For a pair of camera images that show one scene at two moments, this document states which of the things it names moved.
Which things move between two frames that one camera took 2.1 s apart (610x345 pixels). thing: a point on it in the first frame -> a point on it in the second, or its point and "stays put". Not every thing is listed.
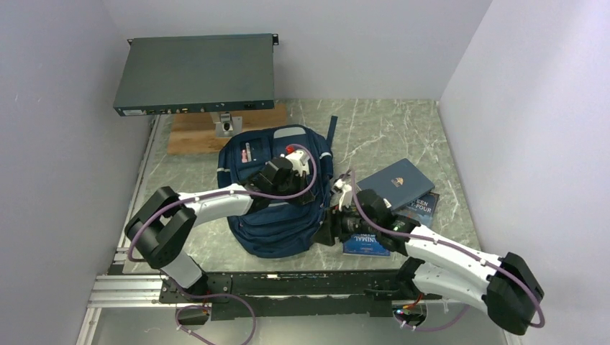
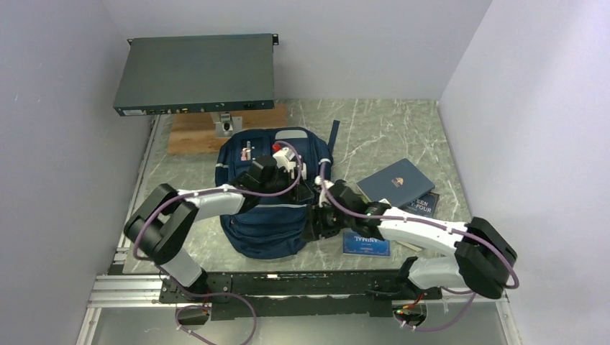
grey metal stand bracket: (226, 125) stays put
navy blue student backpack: (283, 231) stays put
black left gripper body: (294, 183) stays put
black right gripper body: (346, 225) -> (331, 221)
